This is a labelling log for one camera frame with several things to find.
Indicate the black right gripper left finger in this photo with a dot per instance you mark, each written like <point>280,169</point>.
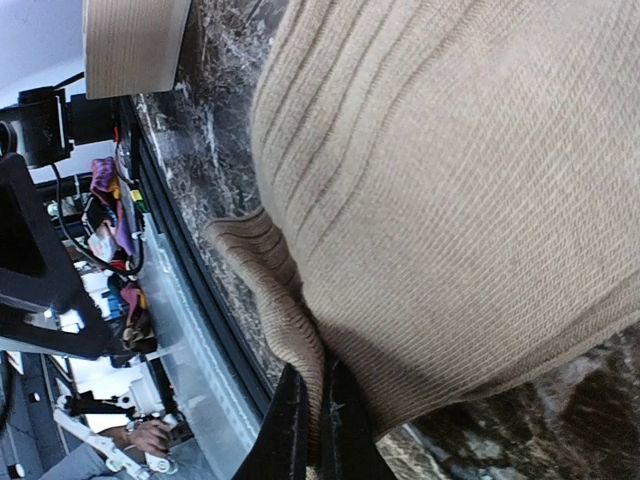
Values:
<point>281,448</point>

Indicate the operator hand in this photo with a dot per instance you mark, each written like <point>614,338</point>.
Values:
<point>152,437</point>

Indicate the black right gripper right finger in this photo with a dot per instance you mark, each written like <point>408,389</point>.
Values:
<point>348,450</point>

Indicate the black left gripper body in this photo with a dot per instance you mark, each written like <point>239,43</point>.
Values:
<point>37,274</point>

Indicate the wooden compartment tray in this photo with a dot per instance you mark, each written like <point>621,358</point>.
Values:
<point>132,47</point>

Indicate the white slotted cable duct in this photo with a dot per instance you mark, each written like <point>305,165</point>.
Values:
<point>207,393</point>

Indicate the tan ribbed sock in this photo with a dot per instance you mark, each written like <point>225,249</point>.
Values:
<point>449,194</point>

